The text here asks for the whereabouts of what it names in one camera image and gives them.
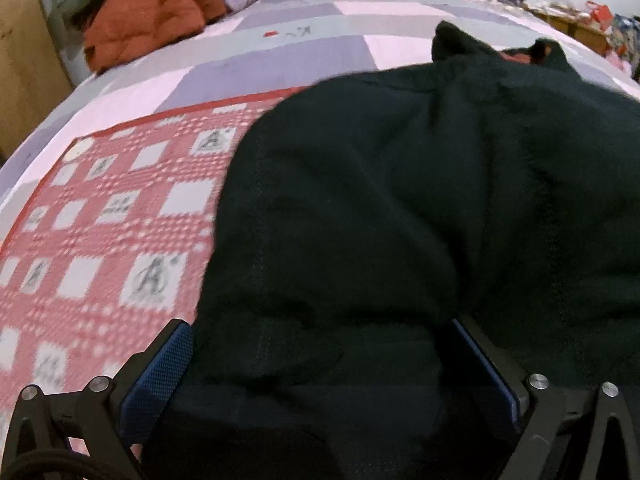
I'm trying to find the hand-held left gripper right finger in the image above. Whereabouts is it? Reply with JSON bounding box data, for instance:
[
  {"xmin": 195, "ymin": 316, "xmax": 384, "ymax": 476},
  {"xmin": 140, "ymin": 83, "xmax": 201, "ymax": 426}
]
[{"xmin": 450, "ymin": 315, "xmax": 640, "ymax": 480}]

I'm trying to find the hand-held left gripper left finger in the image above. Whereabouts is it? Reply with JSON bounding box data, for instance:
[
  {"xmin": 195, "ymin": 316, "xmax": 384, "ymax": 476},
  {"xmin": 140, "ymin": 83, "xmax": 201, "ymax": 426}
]
[{"xmin": 0, "ymin": 317, "xmax": 196, "ymax": 480}]

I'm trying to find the dark navy padded jacket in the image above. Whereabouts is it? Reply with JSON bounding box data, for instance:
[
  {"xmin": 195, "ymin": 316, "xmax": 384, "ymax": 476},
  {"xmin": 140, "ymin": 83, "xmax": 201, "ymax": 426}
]
[{"xmin": 142, "ymin": 20, "xmax": 640, "ymax": 480}]

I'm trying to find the pile of colourful clothes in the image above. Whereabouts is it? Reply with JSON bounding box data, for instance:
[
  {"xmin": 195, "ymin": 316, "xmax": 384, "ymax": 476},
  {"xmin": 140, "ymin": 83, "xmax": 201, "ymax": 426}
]
[{"xmin": 606, "ymin": 12, "xmax": 640, "ymax": 82}]

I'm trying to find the red checked blanket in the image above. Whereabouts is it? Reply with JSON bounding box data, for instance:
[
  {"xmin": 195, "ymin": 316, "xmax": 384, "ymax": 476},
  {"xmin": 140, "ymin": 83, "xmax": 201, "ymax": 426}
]
[{"xmin": 0, "ymin": 87, "xmax": 312, "ymax": 461}]

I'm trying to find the wooden nightstand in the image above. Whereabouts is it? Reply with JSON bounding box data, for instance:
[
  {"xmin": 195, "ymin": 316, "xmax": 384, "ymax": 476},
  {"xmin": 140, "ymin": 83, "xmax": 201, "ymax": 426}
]
[{"xmin": 527, "ymin": 5, "xmax": 614, "ymax": 57}]

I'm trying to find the wooden wardrobe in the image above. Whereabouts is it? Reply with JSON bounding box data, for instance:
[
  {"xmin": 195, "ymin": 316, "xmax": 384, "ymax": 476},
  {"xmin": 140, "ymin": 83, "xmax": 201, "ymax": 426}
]
[{"xmin": 0, "ymin": 0, "xmax": 74, "ymax": 159}]

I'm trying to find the orange padded jacket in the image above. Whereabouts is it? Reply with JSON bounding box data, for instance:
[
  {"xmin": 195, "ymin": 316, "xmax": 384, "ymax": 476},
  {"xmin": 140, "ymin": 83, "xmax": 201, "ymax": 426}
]
[{"xmin": 82, "ymin": 0, "xmax": 229, "ymax": 76}]

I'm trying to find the bed with patchwork sheet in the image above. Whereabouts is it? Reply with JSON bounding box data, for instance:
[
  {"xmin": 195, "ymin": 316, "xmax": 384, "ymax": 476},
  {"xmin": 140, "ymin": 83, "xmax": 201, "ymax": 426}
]
[{"xmin": 0, "ymin": 0, "xmax": 640, "ymax": 221}]

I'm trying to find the red bag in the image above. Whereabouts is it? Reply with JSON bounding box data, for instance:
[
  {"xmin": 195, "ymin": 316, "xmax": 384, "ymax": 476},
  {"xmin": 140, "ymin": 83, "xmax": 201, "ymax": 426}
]
[{"xmin": 582, "ymin": 1, "xmax": 614, "ymax": 32}]

